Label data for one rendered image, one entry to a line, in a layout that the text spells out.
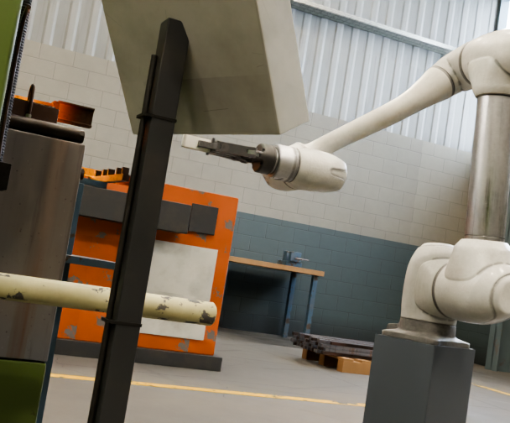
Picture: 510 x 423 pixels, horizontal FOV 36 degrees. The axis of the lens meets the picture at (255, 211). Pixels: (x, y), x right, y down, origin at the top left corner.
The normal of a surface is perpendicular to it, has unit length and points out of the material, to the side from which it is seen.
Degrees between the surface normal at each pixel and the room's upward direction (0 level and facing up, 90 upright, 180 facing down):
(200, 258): 90
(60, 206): 90
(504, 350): 90
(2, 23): 90
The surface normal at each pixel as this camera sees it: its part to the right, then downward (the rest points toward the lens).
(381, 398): -0.72, -0.17
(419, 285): -0.89, -0.16
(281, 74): 0.76, 0.07
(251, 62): -0.63, 0.35
